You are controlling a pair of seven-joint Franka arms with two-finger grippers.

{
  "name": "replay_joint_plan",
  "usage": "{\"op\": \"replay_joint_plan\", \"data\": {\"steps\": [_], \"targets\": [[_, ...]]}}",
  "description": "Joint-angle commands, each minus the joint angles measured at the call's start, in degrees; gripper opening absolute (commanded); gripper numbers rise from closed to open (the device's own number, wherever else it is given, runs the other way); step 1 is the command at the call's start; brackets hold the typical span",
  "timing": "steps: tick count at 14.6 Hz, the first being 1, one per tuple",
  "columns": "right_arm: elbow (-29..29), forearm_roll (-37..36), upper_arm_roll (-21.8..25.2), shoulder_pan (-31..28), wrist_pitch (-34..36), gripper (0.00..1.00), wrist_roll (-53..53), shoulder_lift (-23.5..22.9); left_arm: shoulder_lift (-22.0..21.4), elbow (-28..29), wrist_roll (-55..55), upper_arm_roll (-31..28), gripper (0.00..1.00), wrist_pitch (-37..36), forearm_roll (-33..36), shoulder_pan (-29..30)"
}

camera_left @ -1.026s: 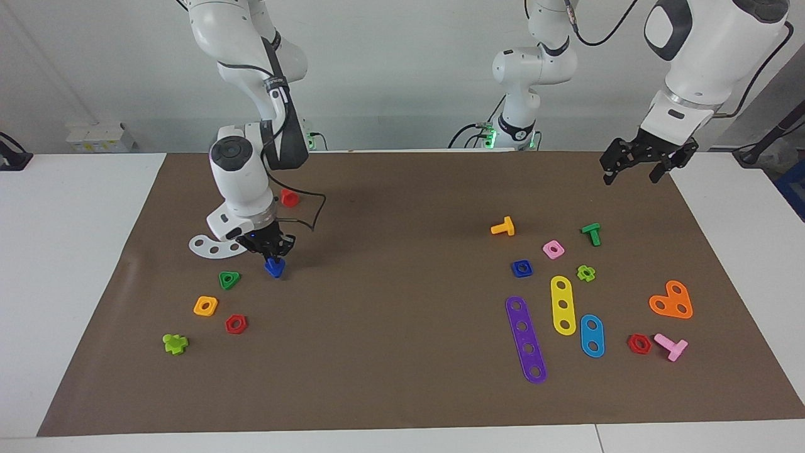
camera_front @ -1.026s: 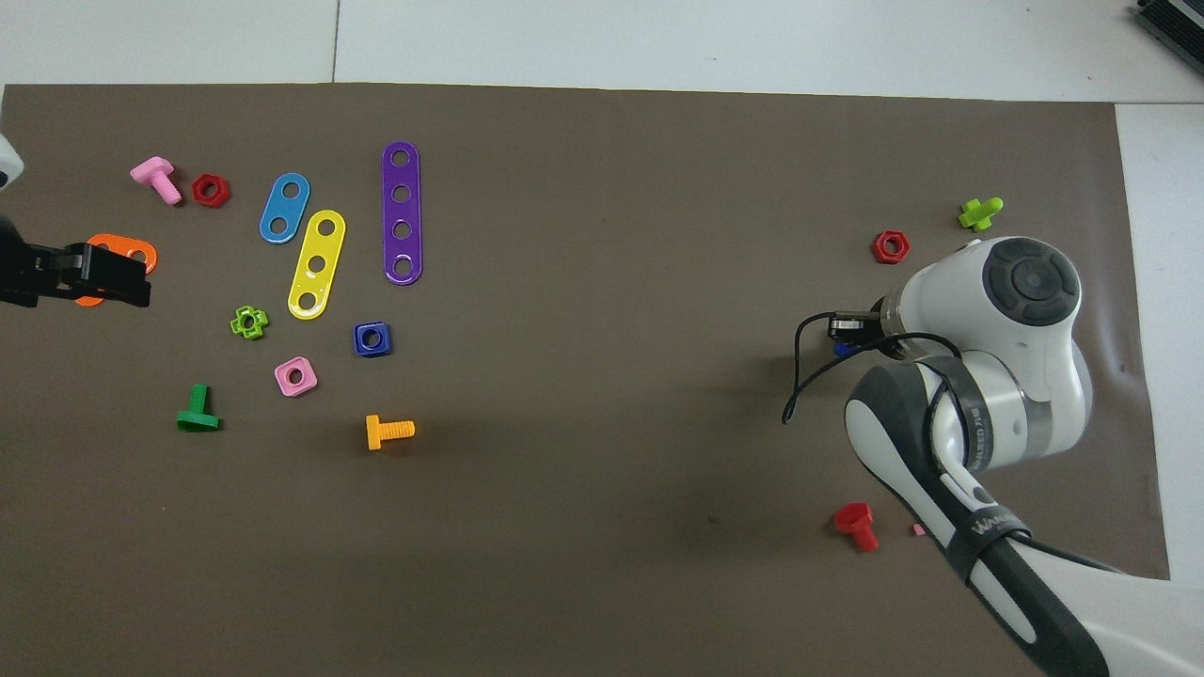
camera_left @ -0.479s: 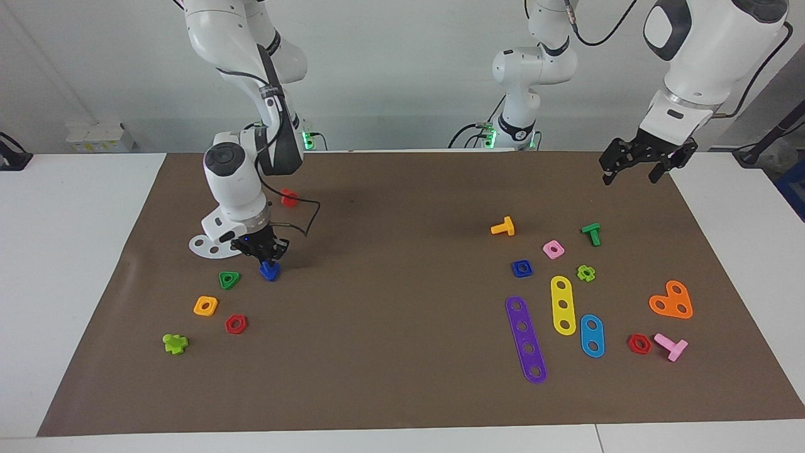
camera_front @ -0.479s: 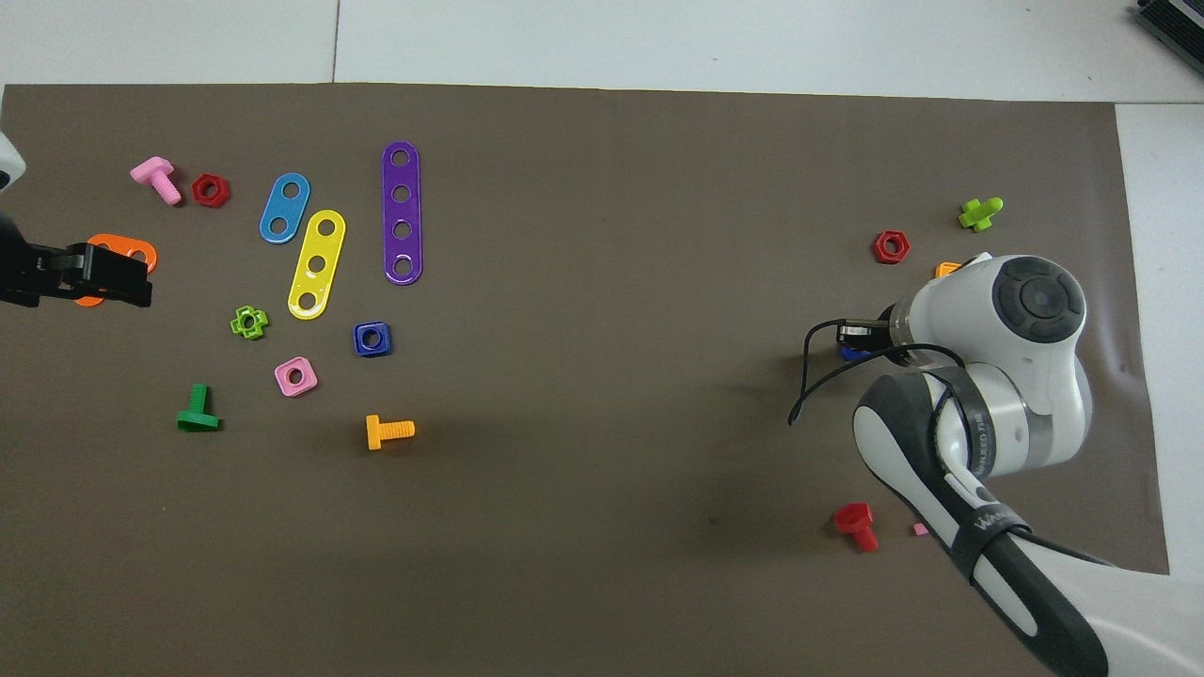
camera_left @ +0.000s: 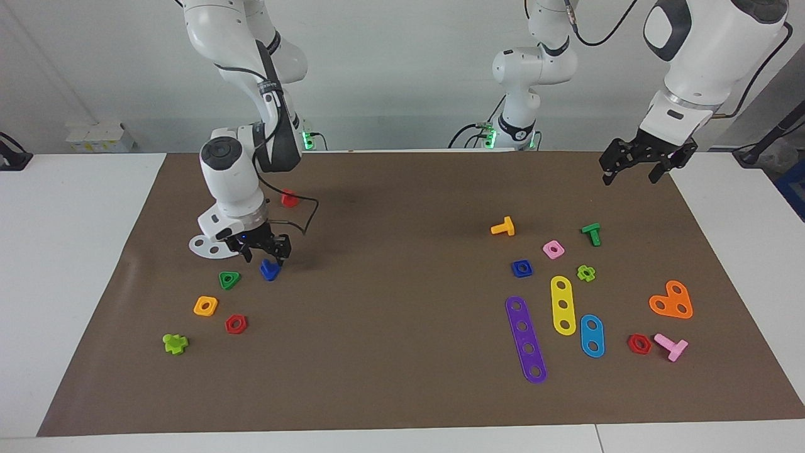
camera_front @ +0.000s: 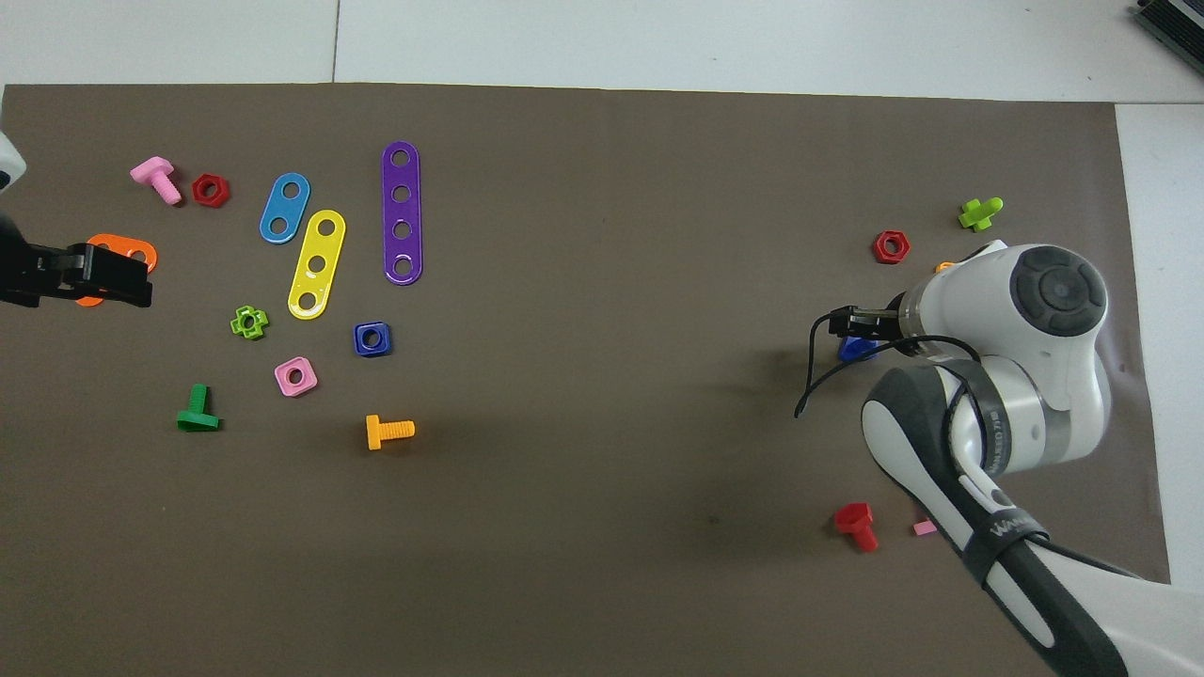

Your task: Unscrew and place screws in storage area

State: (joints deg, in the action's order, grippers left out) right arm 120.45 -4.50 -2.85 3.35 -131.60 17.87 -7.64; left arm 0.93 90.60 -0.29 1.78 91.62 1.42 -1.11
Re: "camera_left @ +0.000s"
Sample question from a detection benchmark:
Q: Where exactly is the orange heart-shaped plastic plate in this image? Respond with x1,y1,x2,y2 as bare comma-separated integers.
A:
648,280,694,320

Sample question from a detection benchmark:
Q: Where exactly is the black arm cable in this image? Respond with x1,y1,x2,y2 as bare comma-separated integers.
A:
214,62,320,236
562,0,792,119

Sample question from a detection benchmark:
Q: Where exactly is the blue box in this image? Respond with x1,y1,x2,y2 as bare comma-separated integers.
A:
775,157,805,221

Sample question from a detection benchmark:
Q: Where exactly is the pink plastic screw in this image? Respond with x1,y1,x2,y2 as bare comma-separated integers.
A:
653,333,689,362

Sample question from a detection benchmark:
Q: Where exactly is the black stand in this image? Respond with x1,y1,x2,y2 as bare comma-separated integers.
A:
733,101,805,167

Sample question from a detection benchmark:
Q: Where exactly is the blue two-hole plastic strip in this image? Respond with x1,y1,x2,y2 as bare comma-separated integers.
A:
580,314,606,359

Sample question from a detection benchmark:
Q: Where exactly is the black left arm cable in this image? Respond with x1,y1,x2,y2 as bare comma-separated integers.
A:
562,0,792,119

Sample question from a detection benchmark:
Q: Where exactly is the black base cable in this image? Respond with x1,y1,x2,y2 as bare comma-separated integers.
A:
448,123,504,149

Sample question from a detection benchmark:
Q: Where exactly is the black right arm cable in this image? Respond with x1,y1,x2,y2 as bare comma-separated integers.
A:
214,62,320,236

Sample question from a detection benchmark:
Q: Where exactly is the white curved strip with holes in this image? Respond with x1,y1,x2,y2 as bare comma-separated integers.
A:
189,234,231,259

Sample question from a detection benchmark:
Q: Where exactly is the purple four-hole plastic strip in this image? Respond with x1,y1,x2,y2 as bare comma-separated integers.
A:
505,296,548,384

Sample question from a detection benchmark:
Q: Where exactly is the brown table mat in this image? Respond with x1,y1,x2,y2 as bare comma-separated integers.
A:
36,150,805,437

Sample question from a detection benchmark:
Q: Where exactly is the black clamp device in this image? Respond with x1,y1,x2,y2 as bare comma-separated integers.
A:
0,131,33,172

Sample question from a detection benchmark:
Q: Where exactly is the yellow three-hole plastic strip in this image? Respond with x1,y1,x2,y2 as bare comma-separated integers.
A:
550,276,577,336

